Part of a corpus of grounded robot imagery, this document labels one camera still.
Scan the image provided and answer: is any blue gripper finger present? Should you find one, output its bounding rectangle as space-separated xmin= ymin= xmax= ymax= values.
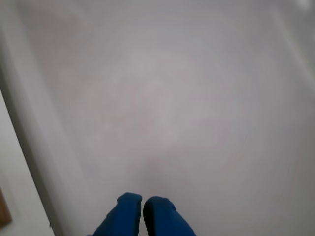
xmin=143 ymin=196 xmax=197 ymax=236
xmin=86 ymin=192 xmax=143 ymax=236

